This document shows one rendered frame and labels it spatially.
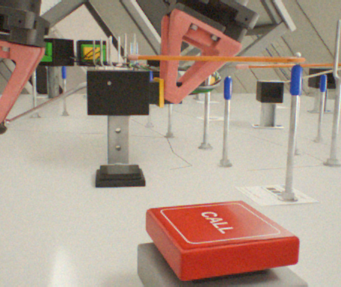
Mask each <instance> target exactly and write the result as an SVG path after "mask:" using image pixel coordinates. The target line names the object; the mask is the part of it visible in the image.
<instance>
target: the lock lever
mask: <svg viewBox="0 0 341 287"><path fill-rule="evenodd" d="M86 87H87V82H85V83H81V84H80V85H78V86H75V87H74V88H71V89H69V90H68V91H66V92H64V93H62V94H60V95H58V96H55V97H54V98H52V99H50V100H48V101H46V102H44V103H42V104H41V105H38V106H36V107H35V108H32V109H30V110H29V111H25V112H24V113H22V114H19V115H18V116H15V117H14V118H12V119H5V122H4V125H5V127H7V128H10V125H11V124H14V123H16V122H19V121H20V120H21V119H25V118H26V117H27V116H31V115H32V114H35V113H37V112H38V111H41V110H43V109H44V108H47V107H49V106H50V105H53V104H55V103H56V102H59V101H60V100H62V99H65V98H66V97H68V96H71V94H74V93H76V92H77V91H80V90H82V89H83V88H86Z"/></svg>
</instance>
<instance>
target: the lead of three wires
mask: <svg viewBox="0 0 341 287"><path fill-rule="evenodd" d="M212 76H213V77H214V78H215V82H214V83H211V84H210V85H209V86H206V87H199V88H195V89H194V90H193V91H192V92H191V93H190V94H189V95H188V96H192V95H195V94H200V93H208V92H210V91H213V90H214V89H215V88H217V87H218V86H220V80H221V78H220V76H219V74H218V72H214V73H213V74H212Z"/></svg>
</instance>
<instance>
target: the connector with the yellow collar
mask: <svg viewBox="0 0 341 287"><path fill-rule="evenodd" d="M176 86H177V87H181V86H182V82H179V81H176ZM168 104H174V103H172V102H169V101H167V100H166V99H165V98H164V105H168ZM150 105H159V82H156V81H150Z"/></svg>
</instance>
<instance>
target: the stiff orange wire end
mask: <svg viewBox="0 0 341 287"><path fill-rule="evenodd" d="M121 58H128V59H129V60H130V61H139V60H154V61H238V62H266V63H291V62H305V58H267V57H223V56H179V55H129V56H122V57H121Z"/></svg>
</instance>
